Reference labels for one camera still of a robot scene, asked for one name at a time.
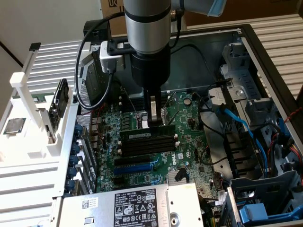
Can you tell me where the black cable plug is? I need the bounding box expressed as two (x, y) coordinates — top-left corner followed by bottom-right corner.
(176, 166), (188, 182)

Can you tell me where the silver CPU chip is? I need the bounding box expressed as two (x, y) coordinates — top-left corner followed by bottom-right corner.
(4, 117), (27, 135)

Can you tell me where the long black expansion slot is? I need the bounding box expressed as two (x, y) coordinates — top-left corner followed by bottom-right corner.
(114, 155), (152, 166)

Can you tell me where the black camera cable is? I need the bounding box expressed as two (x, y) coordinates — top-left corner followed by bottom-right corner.
(74, 11), (127, 110)

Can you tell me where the blue plastic bay latch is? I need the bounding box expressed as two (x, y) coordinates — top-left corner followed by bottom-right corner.
(238, 203), (303, 223)

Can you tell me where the blue wire connector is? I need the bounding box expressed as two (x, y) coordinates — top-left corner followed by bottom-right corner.
(278, 117), (293, 148)

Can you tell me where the black box device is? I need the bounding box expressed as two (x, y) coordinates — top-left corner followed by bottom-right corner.
(84, 20), (112, 44)

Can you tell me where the silver ribbed heat sink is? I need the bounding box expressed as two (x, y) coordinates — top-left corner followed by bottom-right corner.
(166, 169), (188, 184)

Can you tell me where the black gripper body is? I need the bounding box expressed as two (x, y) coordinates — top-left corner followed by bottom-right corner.
(131, 44), (171, 95)

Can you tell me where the black wire with plug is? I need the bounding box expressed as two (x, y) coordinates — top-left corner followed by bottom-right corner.
(170, 44), (234, 85)

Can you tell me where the red and black twisted wire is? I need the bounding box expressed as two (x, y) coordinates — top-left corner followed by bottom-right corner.
(284, 105), (303, 123)
(91, 105), (107, 119)

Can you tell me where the CPU socket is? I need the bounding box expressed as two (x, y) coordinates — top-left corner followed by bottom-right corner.
(134, 109), (173, 131)

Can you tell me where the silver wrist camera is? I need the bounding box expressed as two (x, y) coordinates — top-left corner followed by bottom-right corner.
(99, 41), (126, 73)

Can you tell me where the thin metal locking lever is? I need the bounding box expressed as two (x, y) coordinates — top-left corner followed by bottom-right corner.
(119, 87), (139, 118)
(163, 91), (178, 127)

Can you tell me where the blue expansion slot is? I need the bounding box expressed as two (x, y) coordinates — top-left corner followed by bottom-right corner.
(113, 157), (160, 175)

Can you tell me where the plain brown cardboard box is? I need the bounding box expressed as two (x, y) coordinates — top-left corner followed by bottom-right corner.
(183, 0), (303, 27)

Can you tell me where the red and yellow wire bundle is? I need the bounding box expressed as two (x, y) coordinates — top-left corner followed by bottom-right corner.
(286, 144), (303, 166)

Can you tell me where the printed cardboard box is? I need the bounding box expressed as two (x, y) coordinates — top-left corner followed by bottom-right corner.
(100, 0), (126, 36)

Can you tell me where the thick black wire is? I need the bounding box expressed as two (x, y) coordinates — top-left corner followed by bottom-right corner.
(198, 96), (228, 140)

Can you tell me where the green graphics card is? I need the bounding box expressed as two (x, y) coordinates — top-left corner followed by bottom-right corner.
(47, 104), (61, 144)

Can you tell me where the black card in rack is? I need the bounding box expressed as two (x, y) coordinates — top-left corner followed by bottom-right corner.
(53, 79), (70, 118)

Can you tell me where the black RAM slot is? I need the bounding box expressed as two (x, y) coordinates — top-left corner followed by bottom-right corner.
(121, 97), (170, 105)
(121, 100), (170, 109)
(121, 94), (170, 102)

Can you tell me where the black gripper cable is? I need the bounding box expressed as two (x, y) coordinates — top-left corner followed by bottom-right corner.
(169, 9), (184, 48)

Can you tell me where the silver power supply unit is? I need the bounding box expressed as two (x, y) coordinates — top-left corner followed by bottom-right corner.
(54, 182), (205, 227)

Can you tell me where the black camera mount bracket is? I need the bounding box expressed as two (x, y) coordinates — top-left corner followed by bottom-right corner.
(106, 39), (133, 57)

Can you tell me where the grey metal disk bay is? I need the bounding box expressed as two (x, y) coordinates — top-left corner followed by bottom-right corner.
(220, 42), (279, 127)

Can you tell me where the black-latched RAM slot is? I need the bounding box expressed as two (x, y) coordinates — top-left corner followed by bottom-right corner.
(122, 141), (178, 153)
(122, 135), (177, 145)

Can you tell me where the green Dell motherboard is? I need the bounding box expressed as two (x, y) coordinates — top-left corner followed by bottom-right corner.
(89, 91), (229, 198)

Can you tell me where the green RAM stick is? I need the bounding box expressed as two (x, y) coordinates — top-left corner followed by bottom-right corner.
(13, 93), (55, 103)
(119, 124), (176, 142)

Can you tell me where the blue disk wire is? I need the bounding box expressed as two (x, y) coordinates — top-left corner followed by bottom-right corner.
(213, 104), (273, 180)

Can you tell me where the open PC case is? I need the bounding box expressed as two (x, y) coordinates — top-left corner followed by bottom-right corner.
(54, 23), (303, 227)

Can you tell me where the white-latched RAM slot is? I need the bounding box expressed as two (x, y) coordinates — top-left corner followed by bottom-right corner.
(117, 141), (181, 157)
(117, 133), (180, 149)

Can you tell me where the blue-grey metal disk bay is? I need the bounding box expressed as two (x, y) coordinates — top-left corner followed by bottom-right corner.
(227, 170), (303, 227)

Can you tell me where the white parts rack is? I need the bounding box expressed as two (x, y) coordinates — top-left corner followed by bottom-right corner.
(0, 42), (80, 171)

